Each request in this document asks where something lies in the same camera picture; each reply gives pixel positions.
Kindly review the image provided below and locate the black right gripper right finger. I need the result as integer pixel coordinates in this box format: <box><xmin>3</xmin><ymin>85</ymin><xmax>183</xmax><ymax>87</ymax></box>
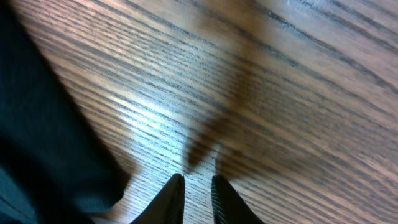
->
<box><xmin>211</xmin><ymin>175</ymin><xmax>264</xmax><ymax>224</ymax></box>

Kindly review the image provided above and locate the black t-shirt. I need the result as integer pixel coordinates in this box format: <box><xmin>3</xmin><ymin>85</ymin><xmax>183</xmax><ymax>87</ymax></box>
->
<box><xmin>1</xmin><ymin>3</ymin><xmax>123</xmax><ymax>223</ymax></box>

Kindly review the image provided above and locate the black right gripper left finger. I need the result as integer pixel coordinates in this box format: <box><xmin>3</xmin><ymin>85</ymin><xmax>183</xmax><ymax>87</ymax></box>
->
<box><xmin>131</xmin><ymin>174</ymin><xmax>185</xmax><ymax>224</ymax></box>

